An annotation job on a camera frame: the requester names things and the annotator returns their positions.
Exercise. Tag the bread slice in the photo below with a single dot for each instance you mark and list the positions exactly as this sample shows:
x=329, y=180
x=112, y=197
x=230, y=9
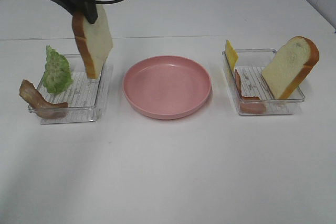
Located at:
x=290, y=66
x=94, y=41

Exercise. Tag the green lettuce leaf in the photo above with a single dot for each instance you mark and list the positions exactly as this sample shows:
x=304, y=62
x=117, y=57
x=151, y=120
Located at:
x=57, y=75

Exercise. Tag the bacon strip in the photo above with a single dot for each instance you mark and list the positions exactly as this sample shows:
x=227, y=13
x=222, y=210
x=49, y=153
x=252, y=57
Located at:
x=39, y=100
x=250, y=105

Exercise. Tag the yellow cheese slice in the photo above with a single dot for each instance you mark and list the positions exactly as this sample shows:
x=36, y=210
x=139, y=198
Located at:
x=232, y=57

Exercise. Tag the clear left plastic tray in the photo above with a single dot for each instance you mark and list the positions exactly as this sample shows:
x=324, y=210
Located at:
x=86, y=98

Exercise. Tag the clear plastic tray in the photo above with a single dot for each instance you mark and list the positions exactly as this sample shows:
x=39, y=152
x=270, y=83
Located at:
x=249, y=66
x=86, y=98

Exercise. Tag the pink round plate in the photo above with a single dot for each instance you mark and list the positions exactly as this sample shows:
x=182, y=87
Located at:
x=167, y=87

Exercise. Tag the clear right plastic tray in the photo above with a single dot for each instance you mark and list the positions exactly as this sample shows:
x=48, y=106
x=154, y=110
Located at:
x=249, y=66

